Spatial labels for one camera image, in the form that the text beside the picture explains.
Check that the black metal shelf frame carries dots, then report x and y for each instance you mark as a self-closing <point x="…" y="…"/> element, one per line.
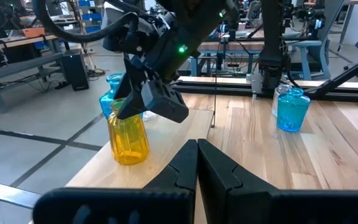
<point x="213" y="121"/>

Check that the wooden background workbench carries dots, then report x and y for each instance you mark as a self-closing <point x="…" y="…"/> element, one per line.
<point x="17" y="42"/>

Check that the tall blue textured glass vase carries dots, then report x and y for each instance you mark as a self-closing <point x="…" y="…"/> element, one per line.
<point x="107" y="102"/>

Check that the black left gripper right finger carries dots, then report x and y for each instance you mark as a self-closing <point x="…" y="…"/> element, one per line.
<point x="259" y="205"/>

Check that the yellow diamond-textured glass vase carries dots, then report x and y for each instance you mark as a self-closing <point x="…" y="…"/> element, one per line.
<point x="129" y="140"/>

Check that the grey background chair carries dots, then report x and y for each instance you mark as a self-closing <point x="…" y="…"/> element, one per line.
<point x="306" y="46"/>

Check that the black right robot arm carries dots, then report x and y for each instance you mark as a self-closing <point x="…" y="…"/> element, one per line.
<point x="204" y="28"/>

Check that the blue storage bin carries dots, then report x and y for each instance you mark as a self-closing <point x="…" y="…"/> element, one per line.
<point x="93" y="29"/>
<point x="87" y="3"/>
<point x="92" y="17"/>

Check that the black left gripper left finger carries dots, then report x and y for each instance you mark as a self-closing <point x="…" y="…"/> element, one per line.
<point x="135" y="205"/>

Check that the black aluminium table frame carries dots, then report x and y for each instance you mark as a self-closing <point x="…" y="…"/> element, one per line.
<point x="228" y="88"/>

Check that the squat blue embossed glass vase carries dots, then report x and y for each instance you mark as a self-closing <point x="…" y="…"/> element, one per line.
<point x="292" y="112"/>

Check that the grey metal bench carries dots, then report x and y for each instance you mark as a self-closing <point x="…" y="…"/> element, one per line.
<point x="20" y="67"/>

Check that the wooden workbench with blue legs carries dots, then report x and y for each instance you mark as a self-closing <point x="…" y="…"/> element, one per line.
<point x="228" y="46"/>

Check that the clear ribbed glass vase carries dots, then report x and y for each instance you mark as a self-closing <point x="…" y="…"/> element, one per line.
<point x="275" y="99"/>

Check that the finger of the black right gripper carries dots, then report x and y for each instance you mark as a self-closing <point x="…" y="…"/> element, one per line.
<point x="132" y="90"/>
<point x="165" y="101"/>

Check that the black computer tower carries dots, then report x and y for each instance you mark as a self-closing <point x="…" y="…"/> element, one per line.
<point x="75" y="70"/>

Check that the orange box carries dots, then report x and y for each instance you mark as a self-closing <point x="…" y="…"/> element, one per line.
<point x="33" y="32"/>

